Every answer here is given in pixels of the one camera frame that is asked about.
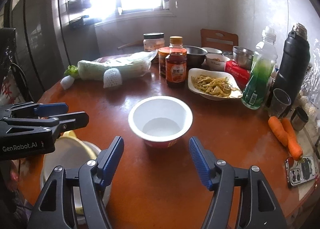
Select small white ceramic bowl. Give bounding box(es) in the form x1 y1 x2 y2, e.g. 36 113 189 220
205 53 230 71

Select napa cabbage in plastic wrap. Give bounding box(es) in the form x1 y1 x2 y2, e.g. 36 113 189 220
77 52 158 81

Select phone in clear case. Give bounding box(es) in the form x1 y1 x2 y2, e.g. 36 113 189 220
285 156 319 189

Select wooden chair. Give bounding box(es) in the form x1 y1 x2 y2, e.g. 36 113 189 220
200 29 238 52

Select black thermos flask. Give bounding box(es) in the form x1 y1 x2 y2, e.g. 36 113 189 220
266 23 310 108

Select green celery bunch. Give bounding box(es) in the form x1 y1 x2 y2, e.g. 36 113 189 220
64 65 79 79

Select small steel bowl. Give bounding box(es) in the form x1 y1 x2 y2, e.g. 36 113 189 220
232 46 254 70

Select round metal pan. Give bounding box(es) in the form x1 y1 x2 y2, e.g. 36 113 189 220
40 141 112 209

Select green drink bottle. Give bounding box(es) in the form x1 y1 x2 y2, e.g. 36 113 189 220
241 26 278 110

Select clear jar with black lid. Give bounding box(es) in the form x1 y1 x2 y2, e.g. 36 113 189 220
143 33 165 53

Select orange carrot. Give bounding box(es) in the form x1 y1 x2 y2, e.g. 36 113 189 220
268 116 289 147
281 118 303 161

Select clear plastic bag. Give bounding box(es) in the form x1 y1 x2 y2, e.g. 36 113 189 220
297 64 320 124

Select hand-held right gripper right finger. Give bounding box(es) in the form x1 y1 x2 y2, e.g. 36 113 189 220
189 137 288 229

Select stir-fried vegetable strips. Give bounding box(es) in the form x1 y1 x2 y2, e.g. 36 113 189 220
191 74 238 98

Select white plate with wavy rim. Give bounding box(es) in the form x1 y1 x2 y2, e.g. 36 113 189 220
187 68 243 101

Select red tissue pack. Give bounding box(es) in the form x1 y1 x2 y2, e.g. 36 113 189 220
224 60 252 90

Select orange label vinegar bottle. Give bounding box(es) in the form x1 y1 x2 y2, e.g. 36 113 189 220
165 36 188 88

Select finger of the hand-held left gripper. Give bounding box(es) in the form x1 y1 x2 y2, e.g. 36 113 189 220
0 112 89 142
0 102 69 121

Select fruit in white foam net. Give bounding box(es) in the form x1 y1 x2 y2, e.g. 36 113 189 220
60 75 75 91
103 68 123 90

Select clear plastic cup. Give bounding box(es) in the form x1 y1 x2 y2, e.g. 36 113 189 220
268 88 292 118

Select small steel cup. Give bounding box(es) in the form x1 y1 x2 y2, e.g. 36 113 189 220
291 107 309 131

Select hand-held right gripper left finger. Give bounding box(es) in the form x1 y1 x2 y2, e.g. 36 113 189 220
26 136 125 229

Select red label sauce jar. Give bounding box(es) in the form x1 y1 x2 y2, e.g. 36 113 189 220
158 47 175 78

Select white bowl with red outside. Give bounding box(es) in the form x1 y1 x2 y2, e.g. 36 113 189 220
128 96 193 148

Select large steel bowl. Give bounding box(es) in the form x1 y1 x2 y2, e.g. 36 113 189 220
184 46 208 68

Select grey refrigerator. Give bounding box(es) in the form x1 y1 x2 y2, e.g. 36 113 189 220
10 0 98 100

